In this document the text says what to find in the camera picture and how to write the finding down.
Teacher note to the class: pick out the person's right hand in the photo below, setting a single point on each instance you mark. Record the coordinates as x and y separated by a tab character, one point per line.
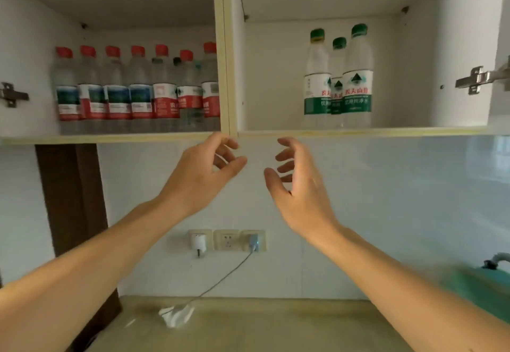
306	196

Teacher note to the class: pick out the grey pipe fitting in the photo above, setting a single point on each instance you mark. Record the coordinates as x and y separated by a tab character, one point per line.
496	260

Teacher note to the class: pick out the person's left forearm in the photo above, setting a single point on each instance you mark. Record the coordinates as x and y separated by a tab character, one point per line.
91	260

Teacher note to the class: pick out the dark brown wooden post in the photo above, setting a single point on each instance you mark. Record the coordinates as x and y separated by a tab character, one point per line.
71	196

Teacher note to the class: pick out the tall green-capped water bottle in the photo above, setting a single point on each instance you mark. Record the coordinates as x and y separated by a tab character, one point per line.
317	84
357	84

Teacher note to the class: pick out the person's right little finger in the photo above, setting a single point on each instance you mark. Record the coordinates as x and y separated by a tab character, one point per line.
287	178

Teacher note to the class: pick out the row of red-capped water bottles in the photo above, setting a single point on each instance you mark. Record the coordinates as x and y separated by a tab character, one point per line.
139	96

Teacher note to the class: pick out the white crumpled plastic bag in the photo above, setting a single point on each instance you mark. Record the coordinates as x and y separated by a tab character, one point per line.
177	316

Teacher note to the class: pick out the white cabinet door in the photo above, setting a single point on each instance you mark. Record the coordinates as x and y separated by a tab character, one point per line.
503	24

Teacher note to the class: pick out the blue charger plug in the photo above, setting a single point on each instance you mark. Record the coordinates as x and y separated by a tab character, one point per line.
254	243

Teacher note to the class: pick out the person's right middle finger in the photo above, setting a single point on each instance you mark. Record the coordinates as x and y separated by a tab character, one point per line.
283	155

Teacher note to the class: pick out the white wall cabinet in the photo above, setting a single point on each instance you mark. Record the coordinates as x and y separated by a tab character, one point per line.
225	44

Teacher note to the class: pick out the person's right forearm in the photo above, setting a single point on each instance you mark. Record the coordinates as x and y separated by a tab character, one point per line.
398	288

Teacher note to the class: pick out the metal cabinet hinge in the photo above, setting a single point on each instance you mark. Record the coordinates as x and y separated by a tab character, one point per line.
474	78
10	94

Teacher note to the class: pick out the person's left hand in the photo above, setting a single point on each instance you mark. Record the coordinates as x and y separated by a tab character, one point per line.
195	180

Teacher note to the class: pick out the white plug adapter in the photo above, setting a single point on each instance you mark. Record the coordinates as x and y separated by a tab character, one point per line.
198	242

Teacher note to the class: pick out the green plastic container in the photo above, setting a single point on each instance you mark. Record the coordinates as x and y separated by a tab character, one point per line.
478	292

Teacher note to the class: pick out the person's left thumb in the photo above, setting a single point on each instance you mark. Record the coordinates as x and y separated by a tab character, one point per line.
233	170

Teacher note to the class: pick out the small green-capped water bottle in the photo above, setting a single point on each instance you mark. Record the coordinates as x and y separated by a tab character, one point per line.
338	68

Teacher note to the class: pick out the white wall socket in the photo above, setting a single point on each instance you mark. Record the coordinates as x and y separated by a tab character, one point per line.
227	240
193	231
244	240

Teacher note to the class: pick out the person's right thumb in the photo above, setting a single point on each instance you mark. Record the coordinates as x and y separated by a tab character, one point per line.
275	182

